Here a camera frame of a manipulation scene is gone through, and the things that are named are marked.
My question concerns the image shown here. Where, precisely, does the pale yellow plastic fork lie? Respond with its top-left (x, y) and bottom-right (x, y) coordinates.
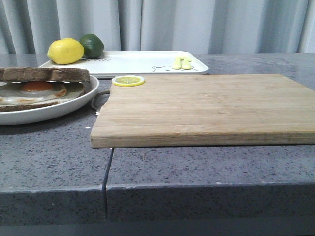
top-left (172, 56), bottom-right (182, 70)

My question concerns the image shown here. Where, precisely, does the yellow lemon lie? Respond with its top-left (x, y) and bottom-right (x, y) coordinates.
top-left (47, 38), bottom-right (84, 65)

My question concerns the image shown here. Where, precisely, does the wooden cutting board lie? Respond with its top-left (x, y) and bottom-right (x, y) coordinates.
top-left (90, 74), bottom-right (315, 148)

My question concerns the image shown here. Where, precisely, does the green lime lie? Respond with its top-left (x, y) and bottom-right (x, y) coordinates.
top-left (80, 33), bottom-right (104, 59)

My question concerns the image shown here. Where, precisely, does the lemon slice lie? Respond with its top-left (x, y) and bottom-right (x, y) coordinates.
top-left (112, 75), bottom-right (145, 87)

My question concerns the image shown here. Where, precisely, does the fried egg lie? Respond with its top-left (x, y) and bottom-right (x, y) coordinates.
top-left (0, 81), bottom-right (67, 105)

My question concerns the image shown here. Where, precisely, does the white bear-print tray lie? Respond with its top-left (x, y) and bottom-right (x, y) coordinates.
top-left (41, 51), bottom-right (208, 79)

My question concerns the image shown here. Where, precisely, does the white round plate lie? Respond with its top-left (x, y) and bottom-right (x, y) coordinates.
top-left (0, 75), bottom-right (99, 125)

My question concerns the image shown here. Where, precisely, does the grey pleated curtain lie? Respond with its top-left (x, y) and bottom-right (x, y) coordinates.
top-left (0, 0), bottom-right (315, 54)

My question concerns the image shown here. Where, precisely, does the bread slice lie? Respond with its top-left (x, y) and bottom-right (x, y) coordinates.
top-left (0, 67), bottom-right (90, 82)
top-left (0, 81), bottom-right (85, 112)

